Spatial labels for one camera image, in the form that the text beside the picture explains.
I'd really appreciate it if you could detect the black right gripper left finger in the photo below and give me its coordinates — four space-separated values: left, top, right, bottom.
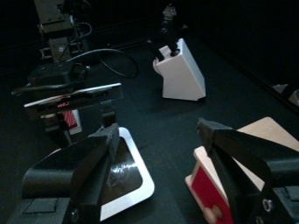
4 122 121 224

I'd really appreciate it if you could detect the black looping cable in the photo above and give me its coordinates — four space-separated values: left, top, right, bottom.
64 47 140 79

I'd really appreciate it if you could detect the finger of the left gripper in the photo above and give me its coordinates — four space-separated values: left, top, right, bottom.
99 99 117 130
41 113 75 147

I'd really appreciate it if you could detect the long black knife handle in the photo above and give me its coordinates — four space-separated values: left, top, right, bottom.
159 3 183 57

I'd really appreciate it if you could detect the black plate with white rim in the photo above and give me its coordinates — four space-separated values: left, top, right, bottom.
47 126 156 222

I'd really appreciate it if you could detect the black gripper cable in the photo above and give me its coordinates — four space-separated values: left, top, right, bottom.
11 80 85 96

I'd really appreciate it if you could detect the red striped white box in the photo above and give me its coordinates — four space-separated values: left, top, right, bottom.
63 109 83 136

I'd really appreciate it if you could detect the white knife block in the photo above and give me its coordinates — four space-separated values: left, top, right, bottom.
152 38 207 102

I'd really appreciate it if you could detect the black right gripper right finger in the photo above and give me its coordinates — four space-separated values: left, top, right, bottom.
195 117 299 224

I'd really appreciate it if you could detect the short black knife handle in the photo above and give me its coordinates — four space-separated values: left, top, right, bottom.
148 38 167 61

